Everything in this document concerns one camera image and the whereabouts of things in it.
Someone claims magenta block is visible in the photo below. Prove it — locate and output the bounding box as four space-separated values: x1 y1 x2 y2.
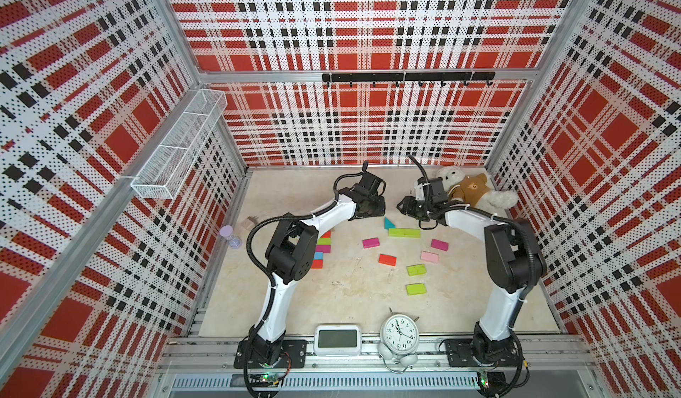
431 238 450 252
316 245 332 254
362 238 381 249

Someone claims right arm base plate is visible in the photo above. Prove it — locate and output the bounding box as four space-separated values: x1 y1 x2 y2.
443 339 521 369

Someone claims red block centre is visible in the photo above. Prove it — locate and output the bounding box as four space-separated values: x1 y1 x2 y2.
379 254 397 267

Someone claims pink block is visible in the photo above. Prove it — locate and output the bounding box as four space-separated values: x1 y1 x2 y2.
420 251 440 264

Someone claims white analog alarm clock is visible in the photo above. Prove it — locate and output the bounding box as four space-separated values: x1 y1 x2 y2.
377 309 420 375

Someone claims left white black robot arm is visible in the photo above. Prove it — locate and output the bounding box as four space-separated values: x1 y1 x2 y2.
242 166 386 368

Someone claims small brown white object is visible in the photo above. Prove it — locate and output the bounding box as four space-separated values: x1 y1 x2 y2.
241 216 258 231

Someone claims teal triangle block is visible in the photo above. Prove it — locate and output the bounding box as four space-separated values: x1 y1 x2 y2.
384 217 395 230

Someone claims white wire mesh basket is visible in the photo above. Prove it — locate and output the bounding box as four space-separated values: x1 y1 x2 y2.
131 89 226 200

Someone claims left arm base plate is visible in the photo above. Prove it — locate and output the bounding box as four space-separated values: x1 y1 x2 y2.
233 336 308 369

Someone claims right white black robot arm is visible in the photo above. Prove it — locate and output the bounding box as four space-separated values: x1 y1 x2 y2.
397 176 547 366

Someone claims white digital display device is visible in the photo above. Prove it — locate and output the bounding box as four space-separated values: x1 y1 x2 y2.
313 324 362 357

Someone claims black hook rail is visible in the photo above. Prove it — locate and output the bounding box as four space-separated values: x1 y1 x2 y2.
321 71 497 84

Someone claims white teddy bear brown shirt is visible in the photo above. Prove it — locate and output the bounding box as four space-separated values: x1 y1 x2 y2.
437 167 519 213

